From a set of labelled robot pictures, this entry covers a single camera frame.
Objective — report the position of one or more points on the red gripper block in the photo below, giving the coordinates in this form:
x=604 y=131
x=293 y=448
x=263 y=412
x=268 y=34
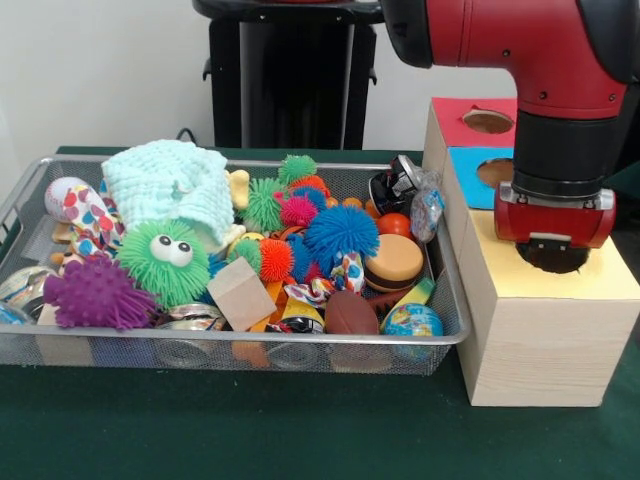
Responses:
x=550 y=225

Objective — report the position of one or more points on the clear plastic bottle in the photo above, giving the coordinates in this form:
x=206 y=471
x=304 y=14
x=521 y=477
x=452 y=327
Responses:
x=426 y=210

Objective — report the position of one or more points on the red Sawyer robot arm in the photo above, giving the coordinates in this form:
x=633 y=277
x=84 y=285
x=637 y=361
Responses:
x=550 y=50

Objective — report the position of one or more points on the wooden box with three holes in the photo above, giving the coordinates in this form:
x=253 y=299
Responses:
x=540 y=350

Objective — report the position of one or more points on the shallow clear mesh bin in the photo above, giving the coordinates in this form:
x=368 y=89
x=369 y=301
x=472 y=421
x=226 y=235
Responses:
x=150 y=355

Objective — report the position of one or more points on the toy hamburger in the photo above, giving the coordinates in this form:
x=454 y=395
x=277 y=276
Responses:
x=394 y=260

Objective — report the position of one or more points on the small globe ball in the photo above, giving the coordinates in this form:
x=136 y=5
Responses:
x=411 y=320

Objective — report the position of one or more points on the colourful spotted cloth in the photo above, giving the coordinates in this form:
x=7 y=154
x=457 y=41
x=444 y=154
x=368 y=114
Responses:
x=351 y=272

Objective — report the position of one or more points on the blue spiky rubber ball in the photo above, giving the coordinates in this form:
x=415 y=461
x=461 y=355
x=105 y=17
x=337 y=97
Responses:
x=341 y=232

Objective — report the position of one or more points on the small brown football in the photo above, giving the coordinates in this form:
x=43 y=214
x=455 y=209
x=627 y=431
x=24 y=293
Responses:
x=351 y=312

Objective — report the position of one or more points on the plain wooden block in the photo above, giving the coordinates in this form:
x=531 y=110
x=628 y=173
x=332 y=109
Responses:
x=241 y=295

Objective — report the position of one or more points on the mint green knitted cloth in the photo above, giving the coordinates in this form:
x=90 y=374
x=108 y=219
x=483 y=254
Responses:
x=160 y=185

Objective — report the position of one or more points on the green spiky toy with eyes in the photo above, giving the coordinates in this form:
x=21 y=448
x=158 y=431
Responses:
x=157 y=280

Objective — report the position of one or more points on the purple spiky rubber toy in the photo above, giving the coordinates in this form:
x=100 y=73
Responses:
x=92 y=300

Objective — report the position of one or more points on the white baseball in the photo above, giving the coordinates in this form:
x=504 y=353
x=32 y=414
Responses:
x=57 y=197

